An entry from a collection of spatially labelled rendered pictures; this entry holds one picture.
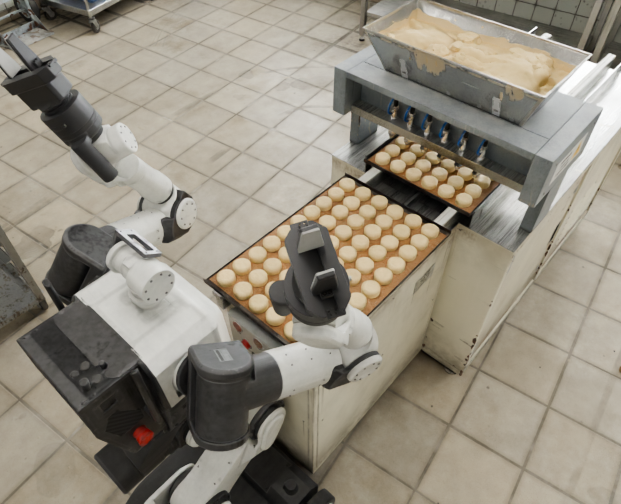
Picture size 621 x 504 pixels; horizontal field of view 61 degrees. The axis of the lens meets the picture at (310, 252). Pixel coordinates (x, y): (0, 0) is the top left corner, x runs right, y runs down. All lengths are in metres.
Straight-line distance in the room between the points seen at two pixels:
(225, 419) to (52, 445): 1.54
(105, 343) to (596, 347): 2.17
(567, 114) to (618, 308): 1.40
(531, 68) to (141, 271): 1.15
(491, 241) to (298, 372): 0.92
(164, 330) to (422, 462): 1.43
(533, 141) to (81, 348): 1.18
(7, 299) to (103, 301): 1.66
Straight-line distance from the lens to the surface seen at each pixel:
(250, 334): 1.42
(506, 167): 1.63
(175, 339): 0.94
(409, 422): 2.23
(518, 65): 1.59
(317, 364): 0.98
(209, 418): 0.90
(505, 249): 1.69
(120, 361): 0.95
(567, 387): 2.51
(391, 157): 1.83
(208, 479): 1.75
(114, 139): 1.13
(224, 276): 1.42
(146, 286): 0.89
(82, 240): 1.13
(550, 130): 1.58
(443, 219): 1.63
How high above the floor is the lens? 2.01
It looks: 48 degrees down
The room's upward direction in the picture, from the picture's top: straight up
